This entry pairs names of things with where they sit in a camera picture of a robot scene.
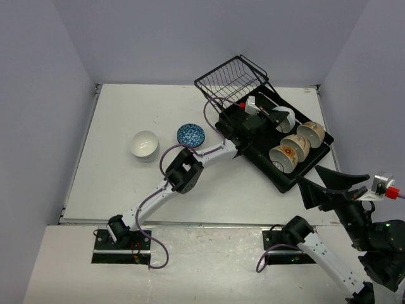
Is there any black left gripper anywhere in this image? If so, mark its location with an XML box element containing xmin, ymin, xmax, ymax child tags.
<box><xmin>247</xmin><ymin>106</ymin><xmax>287</xmax><ymax>144</ymax></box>

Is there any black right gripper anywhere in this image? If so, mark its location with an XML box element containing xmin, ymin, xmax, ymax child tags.
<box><xmin>294</xmin><ymin>163</ymin><xmax>373</xmax><ymax>249</ymax></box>

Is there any light blue ribbed bowl back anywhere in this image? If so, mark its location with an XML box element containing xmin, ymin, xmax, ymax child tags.
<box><xmin>273</xmin><ymin>106</ymin><xmax>296</xmax><ymax>134</ymax></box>

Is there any light blue ribbed bowl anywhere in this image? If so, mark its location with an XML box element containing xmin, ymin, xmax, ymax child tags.
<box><xmin>273</xmin><ymin>106</ymin><xmax>296</xmax><ymax>134</ymax></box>
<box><xmin>130</xmin><ymin>130</ymin><xmax>160</xmax><ymax>159</ymax></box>
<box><xmin>130</xmin><ymin>143</ymin><xmax>160</xmax><ymax>162</ymax></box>

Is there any orange flower beige bowl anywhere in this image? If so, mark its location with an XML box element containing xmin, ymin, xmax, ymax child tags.
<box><xmin>269</xmin><ymin>145</ymin><xmax>298</xmax><ymax>174</ymax></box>

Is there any red patterned white bowl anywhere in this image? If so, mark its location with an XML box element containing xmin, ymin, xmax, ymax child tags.
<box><xmin>177</xmin><ymin>123</ymin><xmax>206</xmax><ymax>148</ymax></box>

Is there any light blue ribbed bowl front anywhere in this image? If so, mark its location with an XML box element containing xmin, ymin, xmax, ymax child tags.
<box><xmin>130</xmin><ymin>130</ymin><xmax>160</xmax><ymax>159</ymax></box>

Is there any beige leaf pattern bowl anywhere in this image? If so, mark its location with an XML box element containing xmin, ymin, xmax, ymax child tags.
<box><xmin>280</xmin><ymin>134</ymin><xmax>311</xmax><ymax>163</ymax></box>

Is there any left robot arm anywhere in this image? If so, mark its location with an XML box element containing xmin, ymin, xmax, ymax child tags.
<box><xmin>106</xmin><ymin>106</ymin><xmax>295</xmax><ymax>249</ymax></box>

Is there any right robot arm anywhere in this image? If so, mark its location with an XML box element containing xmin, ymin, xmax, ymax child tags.
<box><xmin>282</xmin><ymin>166</ymin><xmax>404</xmax><ymax>303</ymax></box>

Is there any beige floral bowl back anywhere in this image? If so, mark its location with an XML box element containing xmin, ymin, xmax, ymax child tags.
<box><xmin>297</xmin><ymin>121</ymin><xmax>325</xmax><ymax>149</ymax></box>

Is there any black wire dish rack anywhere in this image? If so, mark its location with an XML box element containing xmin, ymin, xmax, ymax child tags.
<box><xmin>194</xmin><ymin>55</ymin><xmax>334</xmax><ymax>193</ymax></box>

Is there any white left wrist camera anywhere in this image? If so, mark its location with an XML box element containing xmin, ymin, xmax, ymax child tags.
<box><xmin>239</xmin><ymin>96</ymin><xmax>261</xmax><ymax>115</ymax></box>

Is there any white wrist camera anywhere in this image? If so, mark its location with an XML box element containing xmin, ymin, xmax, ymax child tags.
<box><xmin>358</xmin><ymin>172</ymin><xmax>404</xmax><ymax>202</ymax></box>
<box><xmin>239</xmin><ymin>96</ymin><xmax>261</xmax><ymax>115</ymax></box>

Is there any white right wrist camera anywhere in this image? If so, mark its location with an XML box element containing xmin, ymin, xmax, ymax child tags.
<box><xmin>358</xmin><ymin>172</ymin><xmax>404</xmax><ymax>202</ymax></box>

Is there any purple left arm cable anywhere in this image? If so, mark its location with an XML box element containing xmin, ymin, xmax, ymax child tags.
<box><xmin>148</xmin><ymin>96</ymin><xmax>246</xmax><ymax>270</ymax></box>

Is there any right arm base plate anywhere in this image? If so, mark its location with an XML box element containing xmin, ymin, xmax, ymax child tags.
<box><xmin>262</xmin><ymin>225</ymin><xmax>315</xmax><ymax>265</ymax></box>

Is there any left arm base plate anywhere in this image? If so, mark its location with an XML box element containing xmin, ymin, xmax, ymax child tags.
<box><xmin>91</xmin><ymin>229</ymin><xmax>151</xmax><ymax>265</ymax></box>

